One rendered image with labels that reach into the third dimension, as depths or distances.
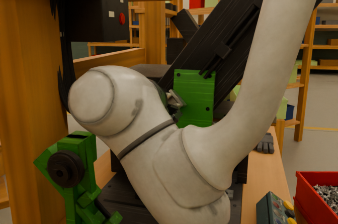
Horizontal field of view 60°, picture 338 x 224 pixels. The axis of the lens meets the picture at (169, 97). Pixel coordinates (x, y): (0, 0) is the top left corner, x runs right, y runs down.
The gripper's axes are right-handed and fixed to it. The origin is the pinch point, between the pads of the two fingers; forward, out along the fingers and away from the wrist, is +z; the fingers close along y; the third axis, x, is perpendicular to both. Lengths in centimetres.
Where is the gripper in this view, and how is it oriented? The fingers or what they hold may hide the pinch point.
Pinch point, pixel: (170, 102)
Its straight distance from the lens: 77.3
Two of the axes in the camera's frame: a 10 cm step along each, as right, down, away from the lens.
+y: -6.3, -7.5, 1.9
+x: -7.3, 6.6, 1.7
